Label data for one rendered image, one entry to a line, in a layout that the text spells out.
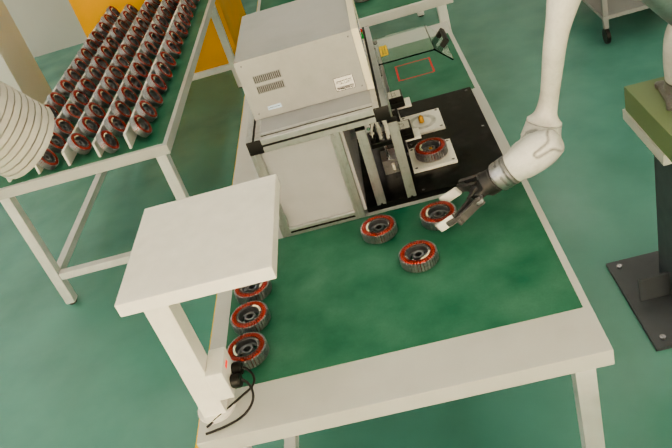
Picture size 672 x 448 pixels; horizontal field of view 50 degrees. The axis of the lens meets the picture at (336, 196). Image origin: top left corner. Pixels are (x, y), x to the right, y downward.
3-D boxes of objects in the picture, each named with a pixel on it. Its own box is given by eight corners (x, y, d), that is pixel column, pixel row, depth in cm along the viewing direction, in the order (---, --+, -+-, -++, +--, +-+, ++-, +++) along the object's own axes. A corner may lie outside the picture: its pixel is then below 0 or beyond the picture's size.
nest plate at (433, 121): (438, 110, 275) (438, 107, 275) (445, 128, 263) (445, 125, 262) (400, 120, 277) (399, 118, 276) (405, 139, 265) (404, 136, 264)
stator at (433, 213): (458, 207, 226) (456, 197, 224) (457, 229, 217) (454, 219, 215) (423, 211, 229) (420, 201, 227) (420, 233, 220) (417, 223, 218)
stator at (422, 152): (445, 142, 253) (443, 133, 251) (450, 158, 244) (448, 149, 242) (414, 150, 254) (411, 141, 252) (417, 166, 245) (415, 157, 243)
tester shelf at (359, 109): (371, 36, 274) (368, 25, 271) (391, 118, 216) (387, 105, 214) (260, 68, 278) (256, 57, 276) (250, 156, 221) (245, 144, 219)
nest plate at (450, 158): (450, 141, 255) (449, 138, 254) (458, 162, 243) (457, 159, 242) (408, 152, 257) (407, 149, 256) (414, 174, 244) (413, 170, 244)
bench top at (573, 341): (448, 30, 353) (446, 20, 350) (615, 364, 168) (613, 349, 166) (250, 86, 364) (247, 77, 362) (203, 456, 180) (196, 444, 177)
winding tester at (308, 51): (363, 38, 262) (348, -17, 251) (374, 88, 226) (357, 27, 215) (260, 67, 267) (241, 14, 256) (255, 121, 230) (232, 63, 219)
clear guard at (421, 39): (442, 35, 273) (439, 20, 269) (453, 60, 252) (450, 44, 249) (358, 59, 276) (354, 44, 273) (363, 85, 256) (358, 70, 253)
